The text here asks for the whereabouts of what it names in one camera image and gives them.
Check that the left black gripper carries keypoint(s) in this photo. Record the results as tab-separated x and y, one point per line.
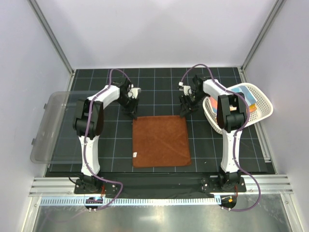
132	110

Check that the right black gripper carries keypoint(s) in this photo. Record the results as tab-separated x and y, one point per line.
186	109

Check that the dark brown towel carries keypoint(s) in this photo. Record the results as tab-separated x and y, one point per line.
160	141

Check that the light blue orange towel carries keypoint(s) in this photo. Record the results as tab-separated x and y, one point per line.
249	97

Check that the orange polka dot towel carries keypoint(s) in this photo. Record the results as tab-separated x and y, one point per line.
252	108

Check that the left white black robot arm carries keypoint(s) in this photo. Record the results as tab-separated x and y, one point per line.
88	123

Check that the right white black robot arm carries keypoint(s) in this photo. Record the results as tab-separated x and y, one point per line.
231	117

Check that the black grid mat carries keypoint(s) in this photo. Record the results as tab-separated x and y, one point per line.
159	97

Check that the white perforated plastic basket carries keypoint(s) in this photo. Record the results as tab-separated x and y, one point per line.
264	107

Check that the clear plastic bin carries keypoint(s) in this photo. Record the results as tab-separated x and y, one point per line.
56	141

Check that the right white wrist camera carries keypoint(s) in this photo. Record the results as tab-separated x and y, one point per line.
184	88

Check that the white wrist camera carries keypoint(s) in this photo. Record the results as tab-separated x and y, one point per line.
184	88
134	92

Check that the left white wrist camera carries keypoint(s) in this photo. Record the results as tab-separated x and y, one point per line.
134	92

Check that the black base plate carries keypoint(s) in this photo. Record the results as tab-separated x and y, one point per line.
158	185

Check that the slotted cable duct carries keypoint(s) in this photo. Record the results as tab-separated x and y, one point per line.
99	202

